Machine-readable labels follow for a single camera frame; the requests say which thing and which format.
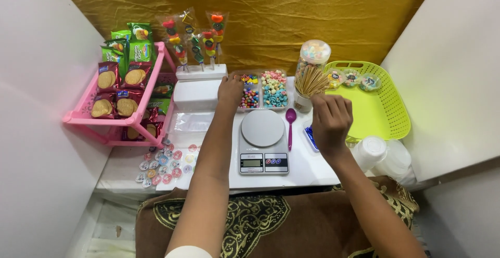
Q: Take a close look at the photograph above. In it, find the person's left hand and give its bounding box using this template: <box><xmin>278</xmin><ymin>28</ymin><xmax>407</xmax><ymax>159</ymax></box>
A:
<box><xmin>217</xmin><ymin>75</ymin><xmax>245</xmax><ymax>110</ymax></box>

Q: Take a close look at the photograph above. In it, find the person's right hand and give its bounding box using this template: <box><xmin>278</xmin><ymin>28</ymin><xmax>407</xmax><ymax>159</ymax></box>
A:
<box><xmin>310</xmin><ymin>94</ymin><xmax>354</xmax><ymax>155</ymax></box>

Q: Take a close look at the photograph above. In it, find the white foam skewer stand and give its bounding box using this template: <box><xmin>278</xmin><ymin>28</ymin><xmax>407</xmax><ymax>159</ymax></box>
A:
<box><xmin>175</xmin><ymin>64</ymin><xmax>228</xmax><ymax>81</ymax></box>

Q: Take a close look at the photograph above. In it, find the wrapped candy skewer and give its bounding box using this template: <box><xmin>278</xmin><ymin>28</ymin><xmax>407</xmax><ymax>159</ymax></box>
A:
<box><xmin>178</xmin><ymin>8</ymin><xmax>206</xmax><ymax>71</ymax></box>
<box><xmin>155</xmin><ymin>15</ymin><xmax>190</xmax><ymax>72</ymax></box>
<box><xmin>199</xmin><ymin>29</ymin><xmax>218</xmax><ymax>70</ymax></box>
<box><xmin>205</xmin><ymin>11</ymin><xmax>230</xmax><ymax>66</ymax></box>

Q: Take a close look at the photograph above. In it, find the white rectangular box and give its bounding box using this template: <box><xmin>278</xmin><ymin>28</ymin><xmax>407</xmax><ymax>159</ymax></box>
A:
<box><xmin>173</xmin><ymin>79</ymin><xmax>222</xmax><ymax>110</ymax></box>

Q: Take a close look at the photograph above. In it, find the clear divided candy tray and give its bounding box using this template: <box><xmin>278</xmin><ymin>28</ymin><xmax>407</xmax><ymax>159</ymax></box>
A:
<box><xmin>230</xmin><ymin>69</ymin><xmax>292</xmax><ymax>112</ymax></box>

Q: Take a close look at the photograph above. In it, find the stack of clear plastic bags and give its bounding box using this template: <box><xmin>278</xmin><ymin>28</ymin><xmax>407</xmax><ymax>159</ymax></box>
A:
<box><xmin>170</xmin><ymin>110</ymin><xmax>216</xmax><ymax>134</ymax></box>

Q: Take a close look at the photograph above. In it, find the purple plastic spoon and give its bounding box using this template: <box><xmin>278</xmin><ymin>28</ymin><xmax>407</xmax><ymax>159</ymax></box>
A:
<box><xmin>285</xmin><ymin>108</ymin><xmax>298</xmax><ymax>152</ymax></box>

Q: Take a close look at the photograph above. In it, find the white digital kitchen scale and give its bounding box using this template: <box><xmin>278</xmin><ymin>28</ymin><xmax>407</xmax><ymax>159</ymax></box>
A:
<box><xmin>238</xmin><ymin>109</ymin><xmax>290</xmax><ymax>175</ymax></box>

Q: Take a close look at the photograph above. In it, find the cup of wooden skewers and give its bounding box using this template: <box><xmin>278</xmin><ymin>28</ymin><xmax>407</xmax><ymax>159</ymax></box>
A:
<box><xmin>293</xmin><ymin>64</ymin><xmax>330</xmax><ymax>113</ymax></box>

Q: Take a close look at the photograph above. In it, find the gold fabric backdrop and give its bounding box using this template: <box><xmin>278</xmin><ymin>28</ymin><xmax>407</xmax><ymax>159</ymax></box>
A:
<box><xmin>53</xmin><ymin>0</ymin><xmax>440</xmax><ymax>77</ymax></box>

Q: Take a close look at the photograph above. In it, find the clear marshmallow jar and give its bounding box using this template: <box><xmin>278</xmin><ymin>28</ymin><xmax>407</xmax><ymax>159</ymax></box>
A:
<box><xmin>296</xmin><ymin>40</ymin><xmax>332</xmax><ymax>80</ymax></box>

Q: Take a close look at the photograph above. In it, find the small tray of blue ties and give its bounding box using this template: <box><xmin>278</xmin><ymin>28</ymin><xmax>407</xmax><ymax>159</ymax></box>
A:
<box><xmin>302</xmin><ymin>121</ymin><xmax>320</xmax><ymax>152</ymax></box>

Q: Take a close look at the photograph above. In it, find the small clear candy cup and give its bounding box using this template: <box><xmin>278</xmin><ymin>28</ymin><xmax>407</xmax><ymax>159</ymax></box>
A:
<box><xmin>342</xmin><ymin>69</ymin><xmax>361</xmax><ymax>88</ymax></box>
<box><xmin>358</xmin><ymin>73</ymin><xmax>382</xmax><ymax>93</ymax></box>
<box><xmin>327</xmin><ymin>70</ymin><xmax>345</xmax><ymax>91</ymax></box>

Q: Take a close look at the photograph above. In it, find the spread of round stickers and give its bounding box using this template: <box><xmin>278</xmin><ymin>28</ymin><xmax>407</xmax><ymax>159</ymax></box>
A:
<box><xmin>135</xmin><ymin>138</ymin><xmax>202</xmax><ymax>188</ymax></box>

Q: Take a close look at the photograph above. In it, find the pink rack of snack packets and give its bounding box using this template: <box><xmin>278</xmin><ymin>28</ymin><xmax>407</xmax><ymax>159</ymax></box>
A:
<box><xmin>62</xmin><ymin>22</ymin><xmax>178</xmax><ymax>148</ymax></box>

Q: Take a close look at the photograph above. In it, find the lime green plastic basket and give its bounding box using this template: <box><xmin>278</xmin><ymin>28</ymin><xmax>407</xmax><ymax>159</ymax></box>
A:
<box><xmin>323</xmin><ymin>60</ymin><xmax>411</xmax><ymax>141</ymax></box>

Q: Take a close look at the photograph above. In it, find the brown gold-patterned garment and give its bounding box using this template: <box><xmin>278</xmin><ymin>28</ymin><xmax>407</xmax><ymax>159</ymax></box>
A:
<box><xmin>135</xmin><ymin>175</ymin><xmax>422</xmax><ymax>258</ymax></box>

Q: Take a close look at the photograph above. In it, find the stack of white plastic cups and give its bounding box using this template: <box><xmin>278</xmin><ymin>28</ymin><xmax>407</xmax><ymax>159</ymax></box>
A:
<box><xmin>351</xmin><ymin>136</ymin><xmax>416</xmax><ymax>184</ymax></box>

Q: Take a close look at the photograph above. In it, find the white sleeve cuff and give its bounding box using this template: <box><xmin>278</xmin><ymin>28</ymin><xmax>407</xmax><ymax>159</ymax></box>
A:
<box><xmin>165</xmin><ymin>245</ymin><xmax>214</xmax><ymax>258</ymax></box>

